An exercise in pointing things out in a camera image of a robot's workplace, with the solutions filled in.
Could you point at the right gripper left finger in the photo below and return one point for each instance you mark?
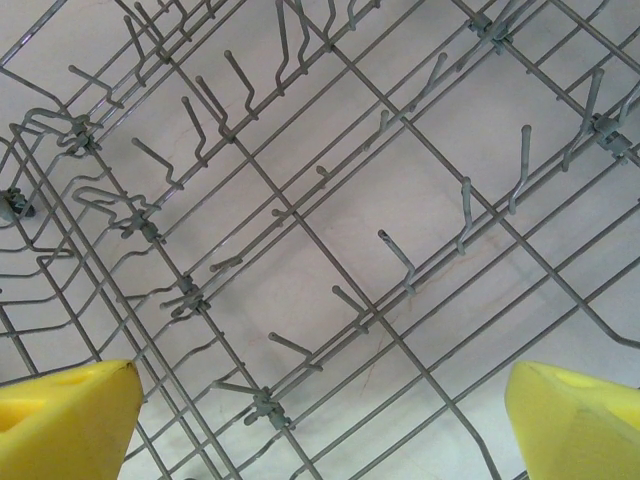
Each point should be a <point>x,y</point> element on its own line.
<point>60,425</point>

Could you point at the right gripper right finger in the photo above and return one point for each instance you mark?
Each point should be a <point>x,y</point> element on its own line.
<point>575,430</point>

